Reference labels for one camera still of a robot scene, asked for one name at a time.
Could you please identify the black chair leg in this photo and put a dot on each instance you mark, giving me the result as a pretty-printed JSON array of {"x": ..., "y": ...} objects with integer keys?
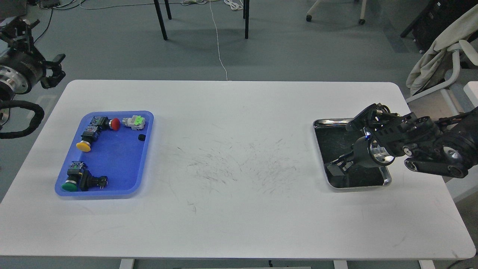
[
  {"x": 160, "y": 17},
  {"x": 246, "y": 5}
]

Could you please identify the steel tray with black mat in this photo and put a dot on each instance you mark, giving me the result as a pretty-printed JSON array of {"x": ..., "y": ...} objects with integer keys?
[{"x": 333, "y": 141}]

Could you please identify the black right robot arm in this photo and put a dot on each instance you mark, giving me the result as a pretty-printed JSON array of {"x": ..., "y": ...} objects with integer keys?
[{"x": 446, "y": 147}]

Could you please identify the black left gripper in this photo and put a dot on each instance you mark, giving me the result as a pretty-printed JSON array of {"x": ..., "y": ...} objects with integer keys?
[{"x": 20, "y": 71}]

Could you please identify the black chair leg left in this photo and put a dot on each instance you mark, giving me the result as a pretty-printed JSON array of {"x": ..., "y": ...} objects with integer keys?
[{"x": 160, "y": 17}]

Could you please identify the red mushroom push button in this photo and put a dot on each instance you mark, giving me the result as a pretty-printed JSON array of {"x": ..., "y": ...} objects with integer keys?
[{"x": 104, "y": 123}]

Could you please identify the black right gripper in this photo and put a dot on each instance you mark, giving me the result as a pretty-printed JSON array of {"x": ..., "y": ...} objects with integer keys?
[{"x": 366, "y": 152}]

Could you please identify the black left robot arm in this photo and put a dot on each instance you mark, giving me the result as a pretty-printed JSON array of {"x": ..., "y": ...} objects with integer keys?
[{"x": 8, "y": 102}]

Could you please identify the yellow push button switch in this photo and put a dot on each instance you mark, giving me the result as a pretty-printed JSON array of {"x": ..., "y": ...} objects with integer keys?
[{"x": 88, "y": 137}]

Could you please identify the green push button switch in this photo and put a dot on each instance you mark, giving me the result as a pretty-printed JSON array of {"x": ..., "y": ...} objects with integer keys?
[{"x": 74, "y": 176}]

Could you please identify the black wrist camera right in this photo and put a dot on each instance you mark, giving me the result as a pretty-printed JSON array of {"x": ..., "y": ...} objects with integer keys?
[{"x": 370, "y": 115}]

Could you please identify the beige cloth on chair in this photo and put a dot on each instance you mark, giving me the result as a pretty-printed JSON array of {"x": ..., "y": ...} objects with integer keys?
[{"x": 428, "y": 64}]

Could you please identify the blue plastic tray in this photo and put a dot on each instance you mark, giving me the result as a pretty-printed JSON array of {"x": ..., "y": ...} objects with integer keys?
[{"x": 119, "y": 155}]

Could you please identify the black switch contact block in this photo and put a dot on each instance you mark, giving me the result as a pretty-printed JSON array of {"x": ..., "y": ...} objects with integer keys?
[{"x": 88, "y": 181}]

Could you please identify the black chair leg right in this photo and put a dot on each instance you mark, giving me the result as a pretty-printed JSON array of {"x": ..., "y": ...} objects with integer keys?
[{"x": 246, "y": 5}]

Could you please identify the grey switch with green label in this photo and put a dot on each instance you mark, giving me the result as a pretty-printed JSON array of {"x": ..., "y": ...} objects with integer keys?
[{"x": 135, "y": 122}]

